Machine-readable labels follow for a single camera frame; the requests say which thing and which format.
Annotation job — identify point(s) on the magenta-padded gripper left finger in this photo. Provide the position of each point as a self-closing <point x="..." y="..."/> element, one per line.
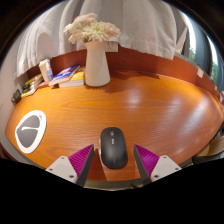
<point x="81" y="159"/>

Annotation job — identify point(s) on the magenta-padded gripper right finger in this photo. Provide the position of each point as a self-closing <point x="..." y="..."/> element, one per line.
<point x="147" y="160"/>

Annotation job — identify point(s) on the black computer mouse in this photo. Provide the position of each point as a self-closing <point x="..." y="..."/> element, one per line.
<point x="113" y="148"/>

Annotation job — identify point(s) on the white and grey mouse pad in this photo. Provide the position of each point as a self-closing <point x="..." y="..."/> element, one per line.
<point x="30" y="131"/>

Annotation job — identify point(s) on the wooden chair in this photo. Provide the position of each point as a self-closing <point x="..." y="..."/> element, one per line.
<point x="213" y="150"/>

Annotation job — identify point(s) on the orange yellow book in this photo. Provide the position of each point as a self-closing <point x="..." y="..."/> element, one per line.
<point x="75" y="81"/>

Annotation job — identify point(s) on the thin red book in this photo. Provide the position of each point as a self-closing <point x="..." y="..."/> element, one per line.
<point x="43" y="84"/>

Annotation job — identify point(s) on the cream yellow book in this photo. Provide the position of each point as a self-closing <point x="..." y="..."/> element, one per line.
<point x="28" y="92"/>

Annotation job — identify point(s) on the blue cover book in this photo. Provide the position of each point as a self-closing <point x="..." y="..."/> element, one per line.
<point x="65" y="75"/>

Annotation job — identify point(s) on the dark green mug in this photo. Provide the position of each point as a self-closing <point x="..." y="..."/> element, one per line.
<point x="16" y="96"/>

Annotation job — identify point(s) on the yellow and black book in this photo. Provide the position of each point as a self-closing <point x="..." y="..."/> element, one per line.
<point x="33" y="81"/>

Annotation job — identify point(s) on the white ceramic vase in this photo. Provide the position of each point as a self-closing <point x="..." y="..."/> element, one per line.
<point x="97" y="66"/>

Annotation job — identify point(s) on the cream lidded tumbler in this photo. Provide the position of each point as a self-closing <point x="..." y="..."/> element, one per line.
<point x="43" y="68"/>

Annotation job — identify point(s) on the dark framed window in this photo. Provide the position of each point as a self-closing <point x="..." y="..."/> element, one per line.
<point x="208" y="56"/>

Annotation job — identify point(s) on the white flower bouquet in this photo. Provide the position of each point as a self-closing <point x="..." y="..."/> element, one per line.
<point x="93" y="30"/>

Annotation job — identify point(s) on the white pleated curtain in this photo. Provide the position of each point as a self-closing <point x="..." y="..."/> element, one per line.
<point x="140" y="23"/>

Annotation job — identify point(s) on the small white wall switch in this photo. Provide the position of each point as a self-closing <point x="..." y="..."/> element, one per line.
<point x="200" y="72"/>

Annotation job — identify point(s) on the white wall socket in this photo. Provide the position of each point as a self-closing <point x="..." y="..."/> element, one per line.
<point x="112" y="46"/>

